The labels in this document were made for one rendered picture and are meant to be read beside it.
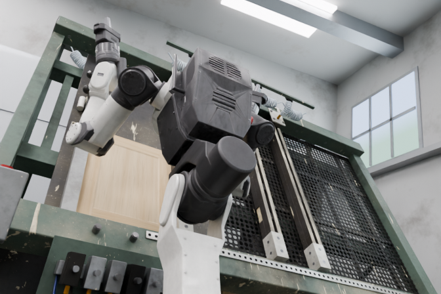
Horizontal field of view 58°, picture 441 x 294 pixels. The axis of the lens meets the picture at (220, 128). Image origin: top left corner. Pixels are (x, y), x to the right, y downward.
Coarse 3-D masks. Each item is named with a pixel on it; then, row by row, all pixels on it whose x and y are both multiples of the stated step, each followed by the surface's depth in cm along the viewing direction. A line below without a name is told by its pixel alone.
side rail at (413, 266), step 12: (360, 168) 279; (360, 180) 274; (372, 180) 273; (372, 192) 262; (372, 204) 259; (384, 204) 256; (384, 216) 248; (396, 228) 241; (396, 240) 234; (408, 252) 227; (408, 264) 222; (420, 264) 224; (420, 276) 215; (420, 288) 212; (432, 288) 212
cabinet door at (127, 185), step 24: (120, 144) 174; (96, 168) 157; (120, 168) 164; (144, 168) 172; (168, 168) 179; (96, 192) 149; (120, 192) 155; (144, 192) 161; (96, 216) 141; (120, 216) 146; (144, 216) 152
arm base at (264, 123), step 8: (264, 120) 140; (256, 128) 138; (264, 128) 140; (272, 128) 142; (248, 136) 140; (256, 136) 139; (264, 136) 141; (272, 136) 145; (248, 144) 141; (256, 144) 142; (264, 144) 144
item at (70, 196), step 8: (80, 152) 156; (72, 160) 152; (80, 160) 153; (72, 168) 148; (80, 168) 150; (72, 176) 146; (80, 176) 147; (72, 184) 143; (80, 184) 145; (64, 192) 139; (72, 192) 140; (64, 200) 136; (72, 200) 138; (64, 208) 134; (72, 208) 136
